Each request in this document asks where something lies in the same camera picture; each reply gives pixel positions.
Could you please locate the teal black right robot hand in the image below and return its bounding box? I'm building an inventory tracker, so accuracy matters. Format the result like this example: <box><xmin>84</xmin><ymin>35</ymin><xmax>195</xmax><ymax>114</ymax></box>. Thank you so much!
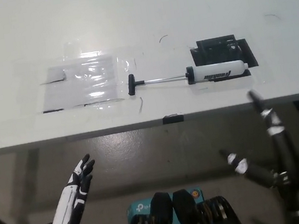
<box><xmin>210</xmin><ymin>82</ymin><xmax>299</xmax><ymax>224</ymax></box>

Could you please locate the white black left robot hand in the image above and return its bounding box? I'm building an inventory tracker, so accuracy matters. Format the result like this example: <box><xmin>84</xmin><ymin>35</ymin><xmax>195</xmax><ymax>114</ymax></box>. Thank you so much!
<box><xmin>23</xmin><ymin>152</ymin><xmax>105</xmax><ymax>224</ymax></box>

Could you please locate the small white air pump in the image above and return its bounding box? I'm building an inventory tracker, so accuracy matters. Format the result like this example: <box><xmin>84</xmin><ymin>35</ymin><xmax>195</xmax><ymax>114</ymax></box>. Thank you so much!
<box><xmin>125</xmin><ymin>57</ymin><xmax>251</xmax><ymax>96</ymax></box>

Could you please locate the teal router box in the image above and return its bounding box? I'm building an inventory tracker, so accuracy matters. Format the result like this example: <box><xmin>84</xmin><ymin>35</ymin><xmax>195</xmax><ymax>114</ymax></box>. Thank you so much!
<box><xmin>124</xmin><ymin>187</ymin><xmax>209</xmax><ymax>224</ymax></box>

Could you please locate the clear plastic sheet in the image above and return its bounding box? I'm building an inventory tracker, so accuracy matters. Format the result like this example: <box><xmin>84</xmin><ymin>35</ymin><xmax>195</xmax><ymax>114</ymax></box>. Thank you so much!
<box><xmin>35</xmin><ymin>53</ymin><xmax>126</xmax><ymax>114</ymax></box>

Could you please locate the black tape piece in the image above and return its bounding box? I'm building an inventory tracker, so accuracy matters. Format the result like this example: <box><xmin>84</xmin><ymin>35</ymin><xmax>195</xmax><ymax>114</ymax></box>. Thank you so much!
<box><xmin>161</xmin><ymin>111</ymin><xmax>185</xmax><ymax>125</ymax></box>

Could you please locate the black pump holder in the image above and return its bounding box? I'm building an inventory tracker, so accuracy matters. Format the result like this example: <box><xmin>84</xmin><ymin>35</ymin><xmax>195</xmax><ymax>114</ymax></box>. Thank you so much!
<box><xmin>188</xmin><ymin>31</ymin><xmax>262</xmax><ymax>85</ymax></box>

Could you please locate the clear plastic film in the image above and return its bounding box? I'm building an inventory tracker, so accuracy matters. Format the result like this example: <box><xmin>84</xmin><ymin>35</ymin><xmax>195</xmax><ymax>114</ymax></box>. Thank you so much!
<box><xmin>0</xmin><ymin>29</ymin><xmax>147</xmax><ymax>138</ymax></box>

